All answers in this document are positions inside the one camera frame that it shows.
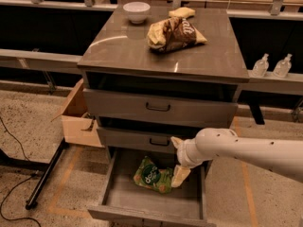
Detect white bowl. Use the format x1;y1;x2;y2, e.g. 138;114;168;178
123;2;151;24

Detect clear bottle left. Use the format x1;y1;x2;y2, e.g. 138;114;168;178
252;53;269;78

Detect brown chip bag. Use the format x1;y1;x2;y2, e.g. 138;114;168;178
147;17;207;53

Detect grey drawer cabinet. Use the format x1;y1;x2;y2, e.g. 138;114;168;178
77;4;250;163

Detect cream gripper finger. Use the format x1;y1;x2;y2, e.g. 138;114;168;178
170;136;183;148
171;165;190;188

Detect yellow sponge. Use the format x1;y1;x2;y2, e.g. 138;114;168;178
169;7;195;19

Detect cardboard box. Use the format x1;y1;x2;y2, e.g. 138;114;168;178
54;79;102;148

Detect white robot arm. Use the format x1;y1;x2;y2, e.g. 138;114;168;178
171;128;303;187

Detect grey middle drawer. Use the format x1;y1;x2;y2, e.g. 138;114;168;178
96;126;203;156

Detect grey metal shelf rail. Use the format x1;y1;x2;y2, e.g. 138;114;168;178
0;49;81;75

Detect grey top drawer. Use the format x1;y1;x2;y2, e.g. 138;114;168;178
83;89;238;128

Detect green rice chip bag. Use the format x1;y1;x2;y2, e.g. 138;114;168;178
134;156;172;194

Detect grey open bottom drawer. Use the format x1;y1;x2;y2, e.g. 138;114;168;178
88;148;216;227

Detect black floor cable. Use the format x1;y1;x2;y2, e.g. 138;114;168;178
0;116;43;227

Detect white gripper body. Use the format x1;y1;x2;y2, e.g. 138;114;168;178
175;139;203;168

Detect black metal floor bar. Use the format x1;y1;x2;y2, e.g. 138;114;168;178
26;139;68;210

